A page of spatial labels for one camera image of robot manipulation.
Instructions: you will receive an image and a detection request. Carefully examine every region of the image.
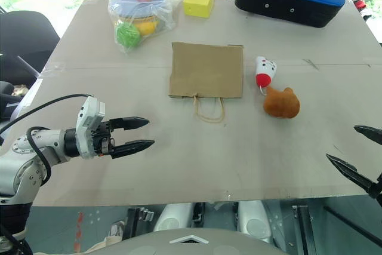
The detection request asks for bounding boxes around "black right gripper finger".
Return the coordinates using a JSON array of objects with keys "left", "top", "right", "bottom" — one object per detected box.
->
[
  {"left": 353, "top": 124, "right": 382, "bottom": 146},
  {"left": 325, "top": 153, "right": 378, "bottom": 198}
]

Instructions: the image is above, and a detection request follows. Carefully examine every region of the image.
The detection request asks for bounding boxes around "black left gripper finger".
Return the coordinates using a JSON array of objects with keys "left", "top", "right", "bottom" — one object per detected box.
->
[
  {"left": 109, "top": 115, "right": 150, "bottom": 132},
  {"left": 110, "top": 139, "right": 156, "bottom": 160}
]

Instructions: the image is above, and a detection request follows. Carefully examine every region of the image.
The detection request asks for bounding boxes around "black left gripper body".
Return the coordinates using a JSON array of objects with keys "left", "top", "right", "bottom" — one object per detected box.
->
[{"left": 91, "top": 119, "right": 116, "bottom": 157}]

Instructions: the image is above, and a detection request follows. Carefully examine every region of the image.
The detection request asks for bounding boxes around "brown paper bag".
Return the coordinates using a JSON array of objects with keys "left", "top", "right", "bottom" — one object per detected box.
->
[{"left": 168, "top": 41, "right": 245, "bottom": 124}]

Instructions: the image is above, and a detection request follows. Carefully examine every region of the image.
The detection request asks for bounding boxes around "brown plush toy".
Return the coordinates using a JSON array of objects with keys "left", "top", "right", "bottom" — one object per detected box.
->
[{"left": 262, "top": 86, "right": 301, "bottom": 119}]

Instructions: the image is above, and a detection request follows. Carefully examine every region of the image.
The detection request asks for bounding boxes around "blurry red object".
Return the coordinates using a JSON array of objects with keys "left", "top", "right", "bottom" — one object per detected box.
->
[{"left": 255, "top": 55, "right": 279, "bottom": 97}]

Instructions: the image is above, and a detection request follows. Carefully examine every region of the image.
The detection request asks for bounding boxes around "clear plastic bag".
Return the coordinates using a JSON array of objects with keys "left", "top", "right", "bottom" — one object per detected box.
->
[{"left": 107, "top": 0, "right": 184, "bottom": 54}]

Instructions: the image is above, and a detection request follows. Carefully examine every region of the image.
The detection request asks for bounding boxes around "black metal stand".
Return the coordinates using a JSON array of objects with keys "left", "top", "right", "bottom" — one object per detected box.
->
[{"left": 291, "top": 205, "right": 318, "bottom": 255}]

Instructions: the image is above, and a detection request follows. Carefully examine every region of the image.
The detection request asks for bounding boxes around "white rounded robot leg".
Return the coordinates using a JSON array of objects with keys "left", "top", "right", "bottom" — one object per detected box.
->
[
  {"left": 236, "top": 200, "right": 274, "bottom": 243},
  {"left": 153, "top": 202, "right": 195, "bottom": 232}
]

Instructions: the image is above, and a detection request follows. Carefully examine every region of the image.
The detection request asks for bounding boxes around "green plush toy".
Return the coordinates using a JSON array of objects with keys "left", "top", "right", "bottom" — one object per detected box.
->
[{"left": 115, "top": 21, "right": 141, "bottom": 48}]

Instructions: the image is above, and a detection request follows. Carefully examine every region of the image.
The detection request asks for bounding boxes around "yellow plush toy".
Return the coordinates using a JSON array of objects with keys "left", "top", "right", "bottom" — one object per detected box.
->
[{"left": 135, "top": 19, "right": 159, "bottom": 36}]

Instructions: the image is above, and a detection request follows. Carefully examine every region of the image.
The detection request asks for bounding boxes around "silver robot torso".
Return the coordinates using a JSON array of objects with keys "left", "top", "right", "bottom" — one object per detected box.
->
[{"left": 35, "top": 227, "right": 299, "bottom": 255}]

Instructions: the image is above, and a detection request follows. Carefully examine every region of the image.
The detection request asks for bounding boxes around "blue round plush toy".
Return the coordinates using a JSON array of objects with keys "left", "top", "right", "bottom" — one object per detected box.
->
[{"left": 110, "top": 0, "right": 168, "bottom": 30}]

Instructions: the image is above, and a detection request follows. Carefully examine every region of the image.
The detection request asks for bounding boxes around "black office chair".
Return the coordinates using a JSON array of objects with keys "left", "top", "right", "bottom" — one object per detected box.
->
[{"left": 0, "top": 10, "right": 61, "bottom": 89}]

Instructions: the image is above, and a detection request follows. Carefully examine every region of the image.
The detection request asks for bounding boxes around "yellow cheese cube toy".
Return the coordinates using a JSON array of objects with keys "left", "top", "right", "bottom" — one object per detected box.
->
[{"left": 182, "top": 0, "right": 216, "bottom": 18}]

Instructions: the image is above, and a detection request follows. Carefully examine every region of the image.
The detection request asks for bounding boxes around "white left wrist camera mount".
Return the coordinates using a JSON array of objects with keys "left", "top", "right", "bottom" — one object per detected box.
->
[{"left": 74, "top": 96, "right": 107, "bottom": 160}]

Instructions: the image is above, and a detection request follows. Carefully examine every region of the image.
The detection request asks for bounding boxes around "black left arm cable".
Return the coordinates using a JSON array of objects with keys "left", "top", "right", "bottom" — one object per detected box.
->
[{"left": 0, "top": 93, "right": 96, "bottom": 186}]

